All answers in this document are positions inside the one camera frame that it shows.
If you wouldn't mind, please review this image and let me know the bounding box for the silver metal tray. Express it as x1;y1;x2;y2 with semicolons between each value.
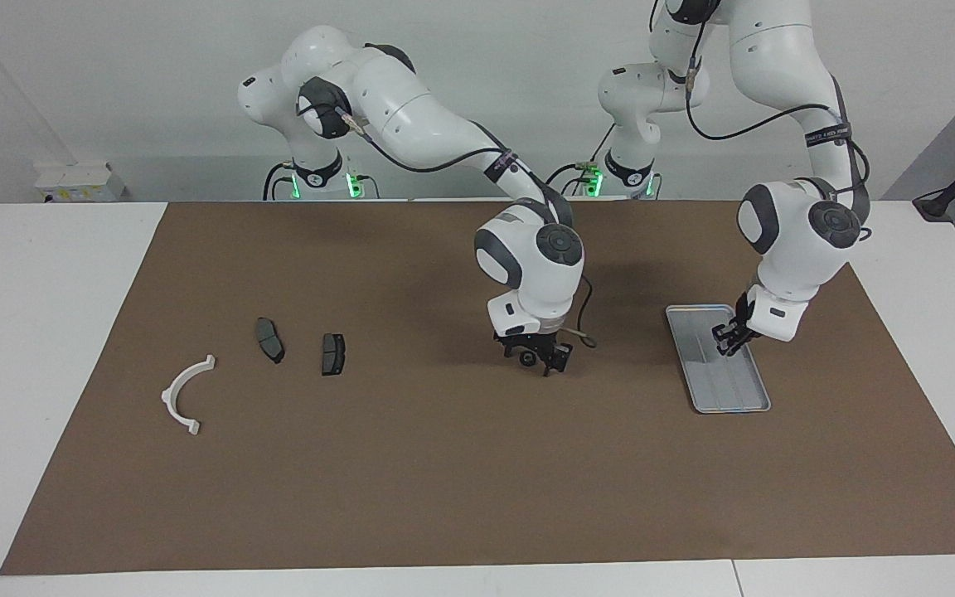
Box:
664;303;773;415

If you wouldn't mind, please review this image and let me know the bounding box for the curved dark brake pad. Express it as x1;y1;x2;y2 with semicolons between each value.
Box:
255;317;286;365

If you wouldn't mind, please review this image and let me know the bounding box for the rectangular dark brake pad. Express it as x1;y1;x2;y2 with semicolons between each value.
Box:
320;332;347;377

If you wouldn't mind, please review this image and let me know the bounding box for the black arm base cable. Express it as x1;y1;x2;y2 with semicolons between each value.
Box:
538;124;618;197
262;162;381;201

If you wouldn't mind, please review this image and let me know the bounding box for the black left arm base cable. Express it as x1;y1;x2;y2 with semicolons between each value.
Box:
538;124;618;197

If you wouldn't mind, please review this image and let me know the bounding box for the white cardboard box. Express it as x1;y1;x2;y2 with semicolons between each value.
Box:
34;162;126;205

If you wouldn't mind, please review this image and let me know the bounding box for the brown table mat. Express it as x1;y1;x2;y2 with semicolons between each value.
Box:
0;199;955;577

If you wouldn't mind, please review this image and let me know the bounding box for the white curved plastic bracket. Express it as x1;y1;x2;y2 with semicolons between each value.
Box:
160;354;217;437

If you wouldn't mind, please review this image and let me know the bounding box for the black right arm base cable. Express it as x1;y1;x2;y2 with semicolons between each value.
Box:
262;162;381;201

